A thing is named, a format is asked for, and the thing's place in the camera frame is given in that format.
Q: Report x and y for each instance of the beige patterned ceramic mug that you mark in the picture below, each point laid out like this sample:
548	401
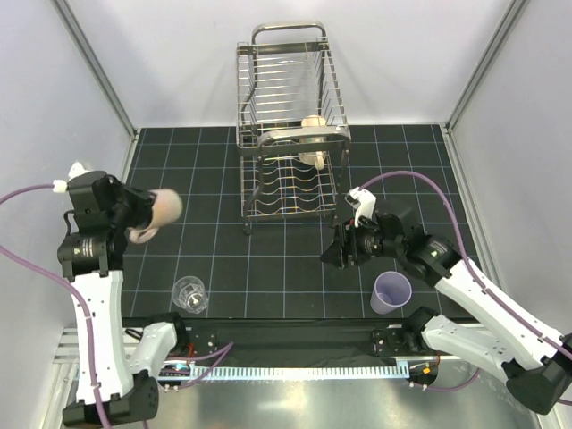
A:
315	159

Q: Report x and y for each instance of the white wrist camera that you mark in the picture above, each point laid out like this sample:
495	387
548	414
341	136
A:
363	203
77	170

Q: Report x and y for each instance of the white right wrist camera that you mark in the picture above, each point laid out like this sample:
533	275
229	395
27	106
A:
363	203

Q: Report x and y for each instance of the aluminium frame post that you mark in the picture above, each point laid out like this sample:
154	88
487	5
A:
499	37
89	56

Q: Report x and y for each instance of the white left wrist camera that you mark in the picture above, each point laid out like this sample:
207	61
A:
77	170

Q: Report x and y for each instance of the white slotted cable duct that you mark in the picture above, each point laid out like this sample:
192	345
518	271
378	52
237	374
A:
267	374

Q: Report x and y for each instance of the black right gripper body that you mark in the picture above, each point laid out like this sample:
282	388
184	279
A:
365	241

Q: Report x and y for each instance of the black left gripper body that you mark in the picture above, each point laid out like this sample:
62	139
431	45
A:
130	208

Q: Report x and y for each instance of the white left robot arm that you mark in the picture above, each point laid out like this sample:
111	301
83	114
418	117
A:
114	388

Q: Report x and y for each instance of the tan mug lilac inside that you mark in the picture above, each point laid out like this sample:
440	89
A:
166	209

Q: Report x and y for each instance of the right aluminium frame post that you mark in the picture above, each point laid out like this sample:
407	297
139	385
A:
499	37

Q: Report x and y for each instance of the left aluminium frame post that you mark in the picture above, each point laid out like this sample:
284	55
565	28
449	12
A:
89	56

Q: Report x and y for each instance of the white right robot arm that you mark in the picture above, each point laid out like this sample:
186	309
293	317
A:
531	358

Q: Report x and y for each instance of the lilac plastic cup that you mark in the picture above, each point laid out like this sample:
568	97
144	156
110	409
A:
391	291

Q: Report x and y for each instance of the clear glass tumbler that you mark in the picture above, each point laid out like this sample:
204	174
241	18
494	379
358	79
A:
189	293

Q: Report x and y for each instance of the steel wire dish rack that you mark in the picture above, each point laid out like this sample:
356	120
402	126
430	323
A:
285	73

